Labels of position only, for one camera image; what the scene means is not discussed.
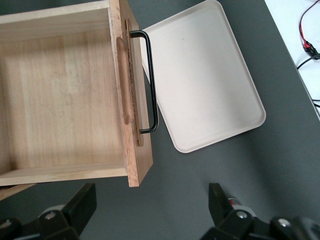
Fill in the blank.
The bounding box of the red cable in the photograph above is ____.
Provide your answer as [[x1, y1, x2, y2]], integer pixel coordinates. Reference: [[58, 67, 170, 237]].
[[298, 0, 320, 52]]

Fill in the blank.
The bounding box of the wooden drawer cabinet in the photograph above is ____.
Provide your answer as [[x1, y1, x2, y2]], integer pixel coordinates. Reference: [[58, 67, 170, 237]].
[[0, 183, 36, 201]]

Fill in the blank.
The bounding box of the light wooden drawer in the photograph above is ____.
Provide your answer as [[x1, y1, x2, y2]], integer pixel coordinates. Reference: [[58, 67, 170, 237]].
[[0, 0, 154, 188]]

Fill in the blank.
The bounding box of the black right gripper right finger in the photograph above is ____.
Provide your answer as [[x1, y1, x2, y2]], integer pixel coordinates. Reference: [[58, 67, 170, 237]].
[[199, 183, 320, 240]]

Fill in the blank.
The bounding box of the cream plastic tray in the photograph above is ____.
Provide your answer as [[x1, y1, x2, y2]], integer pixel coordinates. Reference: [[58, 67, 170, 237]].
[[138, 0, 267, 154]]

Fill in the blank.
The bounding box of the black metal drawer handle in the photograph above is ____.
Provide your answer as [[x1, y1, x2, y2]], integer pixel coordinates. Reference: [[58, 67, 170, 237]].
[[129, 29, 160, 135]]

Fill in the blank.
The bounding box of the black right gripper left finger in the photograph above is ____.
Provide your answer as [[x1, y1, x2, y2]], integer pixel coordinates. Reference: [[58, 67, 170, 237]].
[[0, 182, 98, 240]]

